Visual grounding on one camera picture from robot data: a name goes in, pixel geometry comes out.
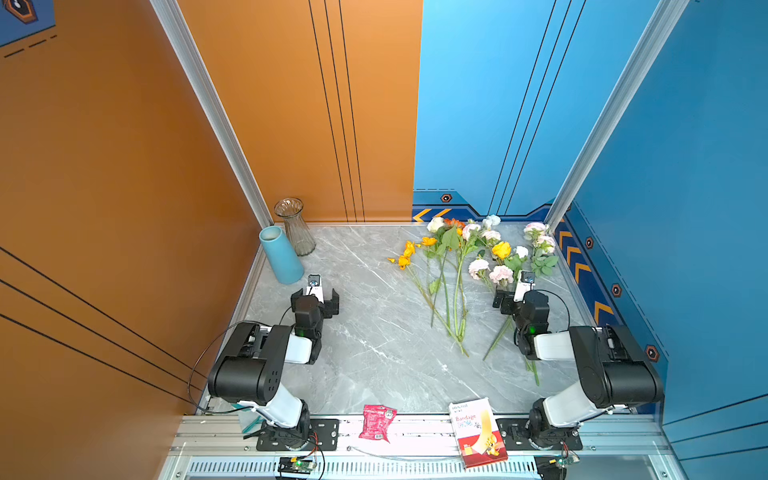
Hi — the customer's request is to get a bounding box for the pink snack packet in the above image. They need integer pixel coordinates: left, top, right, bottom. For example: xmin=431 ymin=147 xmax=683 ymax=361
xmin=359 ymin=405 xmax=398 ymax=442

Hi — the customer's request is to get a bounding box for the pink carnation spray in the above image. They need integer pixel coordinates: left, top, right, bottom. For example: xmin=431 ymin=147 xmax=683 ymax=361
xmin=469 ymin=258 xmax=522 ymax=342

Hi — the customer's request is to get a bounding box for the orange gerbera flower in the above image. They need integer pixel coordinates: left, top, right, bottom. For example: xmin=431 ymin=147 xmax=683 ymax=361
xmin=439 ymin=219 xmax=467 ymax=346

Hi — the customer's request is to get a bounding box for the white ranunculus spray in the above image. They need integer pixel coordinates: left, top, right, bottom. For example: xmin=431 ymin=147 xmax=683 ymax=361
xmin=444 ymin=216 xmax=500 ymax=341

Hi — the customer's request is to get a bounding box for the red bandage box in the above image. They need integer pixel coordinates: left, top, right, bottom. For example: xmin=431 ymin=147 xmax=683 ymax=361
xmin=449 ymin=398 xmax=508 ymax=468

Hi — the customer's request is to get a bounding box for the teal ceramic vase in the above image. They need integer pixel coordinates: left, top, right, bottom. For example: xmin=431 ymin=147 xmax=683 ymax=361
xmin=259 ymin=225 xmax=304 ymax=285

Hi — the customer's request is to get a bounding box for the yellow rose flower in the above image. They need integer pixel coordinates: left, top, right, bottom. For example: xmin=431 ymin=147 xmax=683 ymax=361
xmin=483 ymin=242 xmax=514 ymax=360

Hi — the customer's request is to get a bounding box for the pink rose spray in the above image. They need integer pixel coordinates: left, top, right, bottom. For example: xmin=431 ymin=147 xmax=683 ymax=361
xmin=516 ymin=222 xmax=558 ymax=276

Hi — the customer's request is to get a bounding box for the green circuit board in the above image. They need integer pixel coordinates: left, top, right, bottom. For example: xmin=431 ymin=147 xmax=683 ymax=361
xmin=277 ymin=457 xmax=317 ymax=479
xmin=549 ymin=449 xmax=580 ymax=469

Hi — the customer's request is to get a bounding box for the clear ribbed glass vase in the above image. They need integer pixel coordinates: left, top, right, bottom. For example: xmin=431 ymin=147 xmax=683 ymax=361
xmin=274 ymin=197 xmax=316 ymax=257

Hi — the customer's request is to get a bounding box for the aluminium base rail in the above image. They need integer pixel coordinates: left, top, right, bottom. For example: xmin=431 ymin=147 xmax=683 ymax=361
xmin=159 ymin=414 xmax=686 ymax=479

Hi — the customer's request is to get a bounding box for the right green circuit board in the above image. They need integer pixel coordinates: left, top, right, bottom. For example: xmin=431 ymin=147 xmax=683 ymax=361
xmin=549 ymin=449 xmax=580 ymax=469

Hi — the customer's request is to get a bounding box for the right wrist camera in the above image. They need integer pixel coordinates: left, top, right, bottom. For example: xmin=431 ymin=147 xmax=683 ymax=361
xmin=513 ymin=270 xmax=535 ymax=302

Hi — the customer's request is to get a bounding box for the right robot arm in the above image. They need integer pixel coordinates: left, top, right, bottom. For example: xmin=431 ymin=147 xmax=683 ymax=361
xmin=492 ymin=289 xmax=664 ymax=450

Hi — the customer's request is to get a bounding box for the yellow orange poppy spray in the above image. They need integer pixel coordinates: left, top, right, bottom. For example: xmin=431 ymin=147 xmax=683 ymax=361
xmin=388 ymin=237 xmax=470 ymax=357

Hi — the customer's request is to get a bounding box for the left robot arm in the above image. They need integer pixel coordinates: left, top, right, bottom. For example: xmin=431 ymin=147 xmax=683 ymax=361
xmin=207 ymin=286 xmax=340 ymax=451

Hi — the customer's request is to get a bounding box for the white rose flower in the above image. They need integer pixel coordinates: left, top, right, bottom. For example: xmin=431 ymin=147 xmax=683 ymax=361
xmin=422 ymin=216 xmax=446 ymax=326

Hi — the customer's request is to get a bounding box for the left green circuit board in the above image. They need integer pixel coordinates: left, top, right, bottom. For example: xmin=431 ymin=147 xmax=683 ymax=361
xmin=277 ymin=457 xmax=317 ymax=479

